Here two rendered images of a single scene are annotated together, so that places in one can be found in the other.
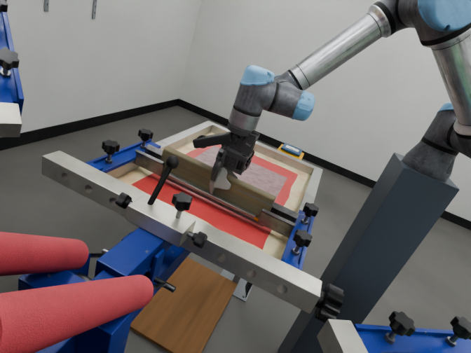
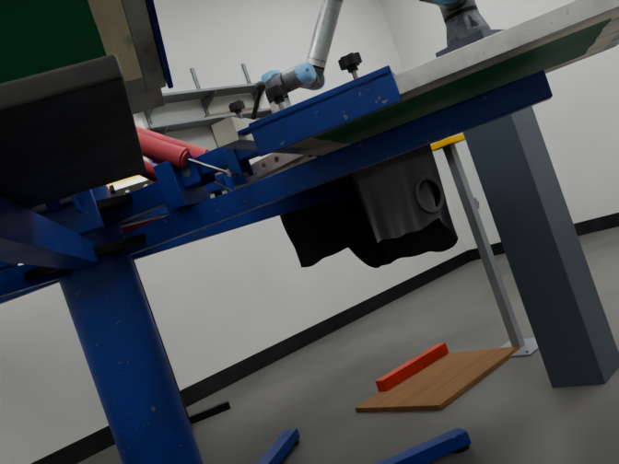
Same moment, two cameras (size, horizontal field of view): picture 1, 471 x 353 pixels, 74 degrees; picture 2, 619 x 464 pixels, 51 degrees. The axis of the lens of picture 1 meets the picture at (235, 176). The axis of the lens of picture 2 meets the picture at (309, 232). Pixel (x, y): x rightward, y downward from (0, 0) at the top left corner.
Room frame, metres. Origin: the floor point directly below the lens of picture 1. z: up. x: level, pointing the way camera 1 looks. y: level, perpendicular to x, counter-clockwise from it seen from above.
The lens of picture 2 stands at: (-1.14, -1.29, 0.76)
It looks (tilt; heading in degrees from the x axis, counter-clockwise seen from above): 0 degrees down; 36
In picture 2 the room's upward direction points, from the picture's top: 19 degrees counter-clockwise
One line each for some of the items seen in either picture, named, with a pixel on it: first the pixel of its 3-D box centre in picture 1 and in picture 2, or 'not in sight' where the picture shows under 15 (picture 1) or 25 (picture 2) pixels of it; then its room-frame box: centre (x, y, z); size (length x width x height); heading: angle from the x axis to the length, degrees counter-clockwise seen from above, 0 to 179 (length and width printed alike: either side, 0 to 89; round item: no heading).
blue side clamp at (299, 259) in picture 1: (296, 244); not in sight; (0.71, -0.22, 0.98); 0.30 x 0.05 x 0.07; 168
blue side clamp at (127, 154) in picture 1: (125, 162); not in sight; (0.82, 0.33, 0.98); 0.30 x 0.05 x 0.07; 168
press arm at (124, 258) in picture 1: (140, 251); (219, 183); (0.45, 0.12, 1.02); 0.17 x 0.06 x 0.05; 168
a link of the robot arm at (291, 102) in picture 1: (289, 101); (300, 76); (0.83, -0.07, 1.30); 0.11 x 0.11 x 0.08; 12
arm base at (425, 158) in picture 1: (432, 156); (465, 27); (1.07, -0.60, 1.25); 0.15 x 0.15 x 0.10
